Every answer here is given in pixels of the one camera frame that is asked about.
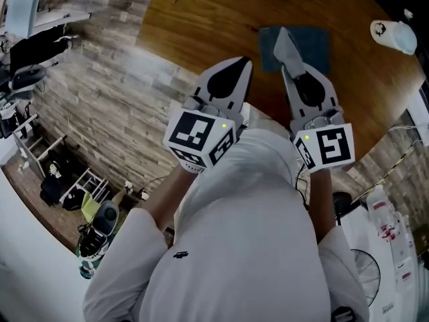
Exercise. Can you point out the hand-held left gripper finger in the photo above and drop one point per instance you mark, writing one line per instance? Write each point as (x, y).
(241, 96)
(202, 86)

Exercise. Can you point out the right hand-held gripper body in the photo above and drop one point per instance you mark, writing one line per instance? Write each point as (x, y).
(330, 143)

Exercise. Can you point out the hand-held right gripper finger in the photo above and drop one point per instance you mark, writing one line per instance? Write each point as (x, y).
(292, 102)
(332, 96)

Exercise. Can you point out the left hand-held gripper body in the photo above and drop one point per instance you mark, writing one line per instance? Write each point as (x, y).
(197, 139)

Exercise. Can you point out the dark blue notebook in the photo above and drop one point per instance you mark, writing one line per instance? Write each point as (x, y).
(316, 45)

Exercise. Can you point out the person's right forearm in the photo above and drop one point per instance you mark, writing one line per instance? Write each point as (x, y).
(323, 206)

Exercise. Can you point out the person's left forearm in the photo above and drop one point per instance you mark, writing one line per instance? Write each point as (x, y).
(171, 200)

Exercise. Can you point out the person's light trousers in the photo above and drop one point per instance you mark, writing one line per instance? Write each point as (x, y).
(264, 121)

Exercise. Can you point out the black standing fan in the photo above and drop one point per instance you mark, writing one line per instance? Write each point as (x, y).
(342, 203)

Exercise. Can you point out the clear plastic bottle red label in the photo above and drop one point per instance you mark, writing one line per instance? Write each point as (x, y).
(380, 201)

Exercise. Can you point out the white printed cup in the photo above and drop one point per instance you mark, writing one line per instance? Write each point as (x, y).
(383, 32)

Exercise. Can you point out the person's white shirt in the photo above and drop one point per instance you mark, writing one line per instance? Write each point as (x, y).
(241, 247)

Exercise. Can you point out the grey rounded device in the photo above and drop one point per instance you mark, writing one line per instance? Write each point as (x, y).
(107, 216)

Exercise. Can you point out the white metal rack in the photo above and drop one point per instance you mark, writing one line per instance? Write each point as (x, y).
(83, 179)

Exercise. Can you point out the yellow green paper bag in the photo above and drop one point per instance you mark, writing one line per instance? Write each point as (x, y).
(90, 206)

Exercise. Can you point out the black bag white print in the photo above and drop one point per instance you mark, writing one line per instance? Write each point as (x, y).
(72, 201)

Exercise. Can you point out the black and white equipment case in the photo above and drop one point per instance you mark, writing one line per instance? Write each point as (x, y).
(92, 243)

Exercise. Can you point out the black backpack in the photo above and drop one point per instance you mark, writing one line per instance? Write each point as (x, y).
(53, 186)

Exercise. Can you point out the teal bottle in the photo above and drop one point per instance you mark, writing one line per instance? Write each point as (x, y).
(86, 272)

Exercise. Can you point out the grey office chair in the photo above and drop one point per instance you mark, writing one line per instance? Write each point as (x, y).
(28, 76)

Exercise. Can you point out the white desk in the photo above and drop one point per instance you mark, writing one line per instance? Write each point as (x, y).
(23, 8)

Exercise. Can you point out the white shelf frame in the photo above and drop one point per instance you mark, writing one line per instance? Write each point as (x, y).
(33, 143)

